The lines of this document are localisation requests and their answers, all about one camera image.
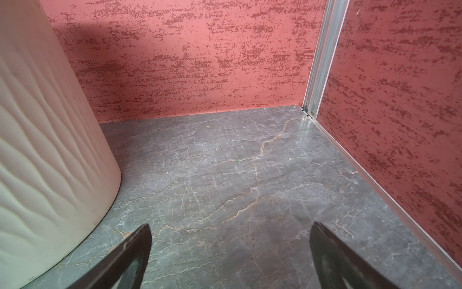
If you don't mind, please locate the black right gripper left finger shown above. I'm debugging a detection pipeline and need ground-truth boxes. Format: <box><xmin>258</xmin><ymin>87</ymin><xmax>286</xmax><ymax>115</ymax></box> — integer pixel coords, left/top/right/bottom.
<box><xmin>69</xmin><ymin>223</ymin><xmax>152</xmax><ymax>289</ymax></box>

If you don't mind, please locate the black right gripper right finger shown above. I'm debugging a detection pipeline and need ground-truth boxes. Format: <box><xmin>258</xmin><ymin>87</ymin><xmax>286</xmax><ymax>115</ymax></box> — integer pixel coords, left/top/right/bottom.
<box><xmin>309</xmin><ymin>222</ymin><xmax>397</xmax><ymax>289</ymax></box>

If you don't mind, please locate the white ribbed waste bin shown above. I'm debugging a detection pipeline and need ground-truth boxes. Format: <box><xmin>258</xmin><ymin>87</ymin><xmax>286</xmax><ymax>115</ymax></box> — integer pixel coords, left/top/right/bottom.
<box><xmin>1</xmin><ymin>1</ymin><xmax>121</xmax><ymax>289</ymax></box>

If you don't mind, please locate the right corner aluminium post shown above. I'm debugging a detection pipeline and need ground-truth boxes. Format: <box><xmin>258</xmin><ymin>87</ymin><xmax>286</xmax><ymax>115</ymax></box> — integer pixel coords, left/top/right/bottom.
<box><xmin>303</xmin><ymin>0</ymin><xmax>350</xmax><ymax>119</ymax></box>

